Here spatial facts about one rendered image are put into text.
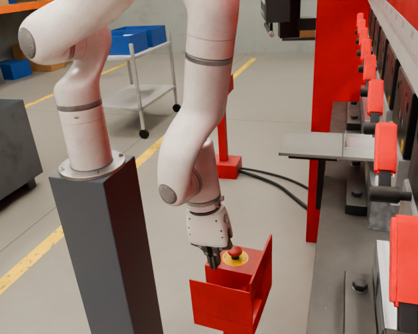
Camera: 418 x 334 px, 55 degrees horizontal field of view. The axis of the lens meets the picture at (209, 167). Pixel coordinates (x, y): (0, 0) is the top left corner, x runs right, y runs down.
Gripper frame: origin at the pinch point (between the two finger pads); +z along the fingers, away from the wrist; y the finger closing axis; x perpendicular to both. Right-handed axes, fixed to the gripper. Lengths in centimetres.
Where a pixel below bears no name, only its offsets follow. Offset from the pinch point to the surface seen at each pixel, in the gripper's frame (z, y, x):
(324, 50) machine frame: -27, -12, -127
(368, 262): 0.1, -35.4, -5.8
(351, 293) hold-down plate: -3.2, -32.7, 8.7
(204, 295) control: 7.3, 1.7, 5.0
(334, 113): -1, -18, -108
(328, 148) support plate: -13.5, -23.1, -39.4
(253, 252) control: 7.0, -5.5, -13.5
